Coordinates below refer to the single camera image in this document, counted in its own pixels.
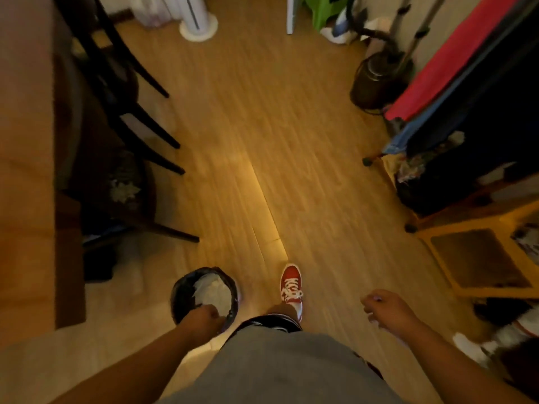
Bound person's right hand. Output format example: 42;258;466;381
360;289;422;338

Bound person's left hand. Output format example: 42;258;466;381
179;304;227;348

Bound black trash bin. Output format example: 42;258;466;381
170;267;241;334

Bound person's left forearm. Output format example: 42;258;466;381
50;328;198;404

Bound person's right forearm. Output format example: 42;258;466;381
398;320;536;404

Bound white crumpled paper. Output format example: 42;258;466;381
193;273;233;318

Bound black shorts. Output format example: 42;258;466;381
227;314;303;339

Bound red and white sneaker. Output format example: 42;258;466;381
280;263;305;323

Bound grey shirt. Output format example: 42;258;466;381
155;325;407;404

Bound yellow wooden stool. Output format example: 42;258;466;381
414;201;539;300

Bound white and black shoes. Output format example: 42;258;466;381
452;302;539;377

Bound floral cloth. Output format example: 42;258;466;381
395;130;466;184

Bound black chair with floral cushion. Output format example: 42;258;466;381
63;149;200;249

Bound blue garment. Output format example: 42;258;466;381
382;0;539;156

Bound black wooden chair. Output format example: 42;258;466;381
74;46;186;176
54;0;170;99

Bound black garment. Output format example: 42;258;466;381
395;33;539;218

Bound dark garment steamer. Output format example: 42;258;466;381
349;0;448;112

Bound brown wooden table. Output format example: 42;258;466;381
0;0;87;350

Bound red garment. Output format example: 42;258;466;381
383;0;524;122

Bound white and blue cloth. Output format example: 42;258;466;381
319;8;393;45

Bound white board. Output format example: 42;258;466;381
287;0;302;35

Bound green plastic stool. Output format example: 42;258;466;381
301;0;351;32

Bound white curtain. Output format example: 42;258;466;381
130;0;182;28

